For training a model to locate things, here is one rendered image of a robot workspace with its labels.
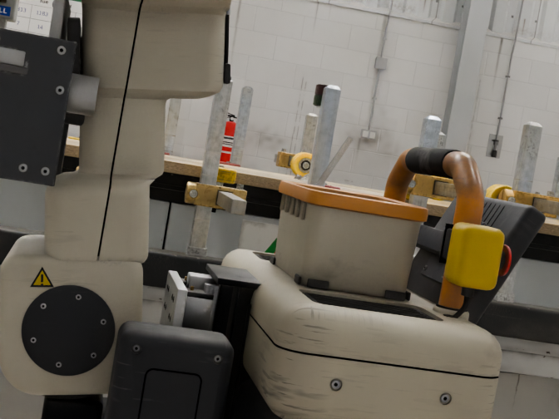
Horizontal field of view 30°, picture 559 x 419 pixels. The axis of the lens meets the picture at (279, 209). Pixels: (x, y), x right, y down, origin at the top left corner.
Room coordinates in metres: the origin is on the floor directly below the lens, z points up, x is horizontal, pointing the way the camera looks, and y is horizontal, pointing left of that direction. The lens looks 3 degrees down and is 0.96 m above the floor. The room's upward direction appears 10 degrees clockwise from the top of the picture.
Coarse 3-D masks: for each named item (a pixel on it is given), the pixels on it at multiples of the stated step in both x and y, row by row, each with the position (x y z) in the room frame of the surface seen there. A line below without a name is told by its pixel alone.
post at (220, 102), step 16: (224, 96) 2.36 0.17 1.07; (224, 112) 2.36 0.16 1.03; (208, 128) 2.39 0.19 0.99; (224, 128) 2.36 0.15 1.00; (208, 144) 2.36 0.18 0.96; (208, 160) 2.36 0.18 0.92; (208, 176) 2.36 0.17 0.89; (208, 208) 2.36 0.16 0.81; (192, 224) 2.38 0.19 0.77; (208, 224) 2.36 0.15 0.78; (192, 240) 2.36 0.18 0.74
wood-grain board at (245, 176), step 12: (72, 144) 2.58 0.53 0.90; (72, 156) 2.49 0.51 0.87; (168, 156) 3.03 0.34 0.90; (168, 168) 2.54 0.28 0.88; (180, 168) 2.54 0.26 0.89; (192, 168) 2.55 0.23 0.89; (240, 168) 3.12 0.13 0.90; (240, 180) 2.57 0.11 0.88; (252, 180) 2.57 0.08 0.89; (264, 180) 2.58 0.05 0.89; (276, 180) 2.58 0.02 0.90; (288, 180) 2.59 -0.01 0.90; (300, 180) 2.81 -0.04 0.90; (360, 192) 2.64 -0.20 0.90; (372, 192) 2.87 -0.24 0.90; (432, 204) 2.70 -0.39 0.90; (444, 204) 2.96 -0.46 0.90; (552, 228) 2.72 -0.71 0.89
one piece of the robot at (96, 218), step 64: (128, 0) 1.16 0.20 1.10; (192, 0) 1.17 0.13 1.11; (128, 64) 1.20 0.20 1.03; (192, 64) 1.22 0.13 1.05; (128, 128) 1.22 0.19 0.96; (64, 192) 1.17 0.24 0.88; (128, 192) 1.18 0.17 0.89; (64, 256) 1.17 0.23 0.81; (128, 256) 1.18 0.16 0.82; (0, 320) 1.16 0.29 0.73; (64, 320) 1.17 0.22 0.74; (128, 320) 1.18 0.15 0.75; (64, 384) 1.17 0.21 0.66
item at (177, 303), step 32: (192, 288) 1.26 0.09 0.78; (192, 320) 1.25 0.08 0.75; (128, 352) 1.09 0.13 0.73; (160, 352) 1.10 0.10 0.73; (192, 352) 1.10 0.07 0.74; (224, 352) 1.11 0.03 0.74; (128, 384) 1.09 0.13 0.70; (160, 384) 1.10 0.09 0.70; (192, 384) 1.11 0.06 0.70; (224, 384) 1.11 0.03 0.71; (64, 416) 1.22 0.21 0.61; (96, 416) 1.22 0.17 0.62; (128, 416) 1.09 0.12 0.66; (160, 416) 1.10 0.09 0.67; (192, 416) 1.11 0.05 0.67
